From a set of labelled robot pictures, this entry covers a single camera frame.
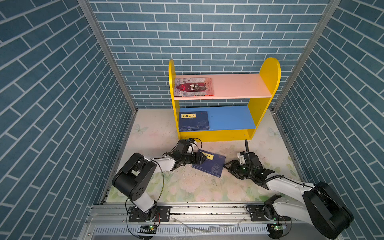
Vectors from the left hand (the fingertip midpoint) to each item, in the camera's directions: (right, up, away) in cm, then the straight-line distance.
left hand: (201, 158), depth 90 cm
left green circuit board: (-26, -30, -18) cm, 43 cm away
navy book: (-5, +23, +2) cm, 24 cm away
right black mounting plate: (+28, -24, -16) cm, 40 cm away
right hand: (+13, -3, -5) cm, 14 cm away
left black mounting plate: (-22, -23, -18) cm, 36 cm away
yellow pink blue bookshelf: (+19, +22, +3) cm, 29 cm away
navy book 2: (+8, -4, 0) cm, 8 cm away
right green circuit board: (+37, -28, -19) cm, 50 cm away
